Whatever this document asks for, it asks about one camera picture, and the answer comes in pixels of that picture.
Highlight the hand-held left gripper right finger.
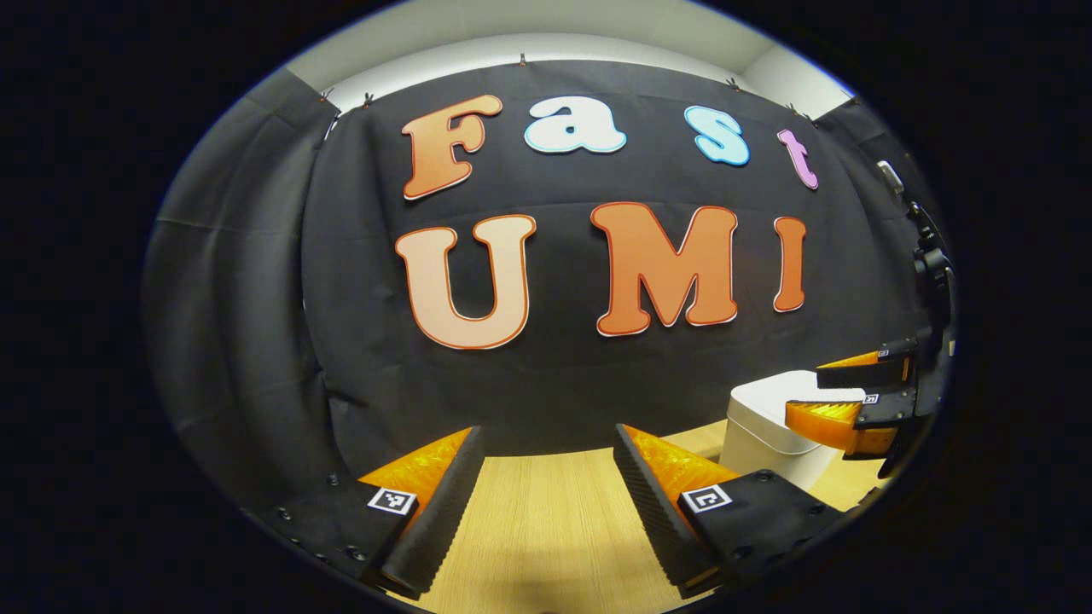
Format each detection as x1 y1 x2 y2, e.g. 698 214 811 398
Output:
613 422 854 598

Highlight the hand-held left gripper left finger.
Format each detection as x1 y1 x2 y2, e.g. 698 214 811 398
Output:
247 425 485 600

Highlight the white desktop garbage bin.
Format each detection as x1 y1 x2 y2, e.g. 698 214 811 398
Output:
719 369 867 493

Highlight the wooden desktop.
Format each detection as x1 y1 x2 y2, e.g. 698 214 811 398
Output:
401 418 892 614

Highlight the black articulated stand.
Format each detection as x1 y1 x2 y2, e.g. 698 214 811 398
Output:
877 160 950 274

